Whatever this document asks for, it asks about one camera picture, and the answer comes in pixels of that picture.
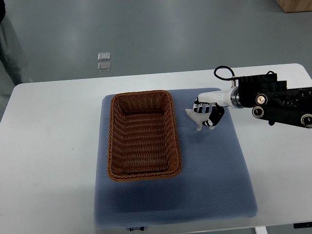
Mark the person in grey clothing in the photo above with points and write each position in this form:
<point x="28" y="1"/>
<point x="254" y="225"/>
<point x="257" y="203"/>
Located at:
<point x="14" y="65"/>

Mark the brown wicker basket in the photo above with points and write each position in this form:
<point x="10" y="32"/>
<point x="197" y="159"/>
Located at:
<point x="143" y="141"/>

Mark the blue textured mat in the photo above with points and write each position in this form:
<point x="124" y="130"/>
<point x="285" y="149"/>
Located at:
<point x="214" y="182"/>

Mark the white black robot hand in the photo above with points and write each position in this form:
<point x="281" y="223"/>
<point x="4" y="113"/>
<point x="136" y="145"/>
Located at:
<point x="215" y="103"/>

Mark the upper metal floor plate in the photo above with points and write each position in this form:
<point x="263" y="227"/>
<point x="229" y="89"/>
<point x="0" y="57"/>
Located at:
<point x="103" y="56"/>

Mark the metal floor plate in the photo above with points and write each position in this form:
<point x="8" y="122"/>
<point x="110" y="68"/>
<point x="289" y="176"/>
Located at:
<point x="104" y="66"/>
<point x="103" y="56"/>

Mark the black table control panel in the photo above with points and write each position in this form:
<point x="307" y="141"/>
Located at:
<point x="302" y="225"/>

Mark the white bear figurine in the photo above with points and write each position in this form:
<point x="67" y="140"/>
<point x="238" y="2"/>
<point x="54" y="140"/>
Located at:
<point x="201" y="119"/>

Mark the wooden box corner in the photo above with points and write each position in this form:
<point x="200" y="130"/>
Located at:
<point x="294" y="6"/>

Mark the lower metal floor plate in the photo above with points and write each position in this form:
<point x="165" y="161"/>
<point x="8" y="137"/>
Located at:
<point x="104" y="66"/>

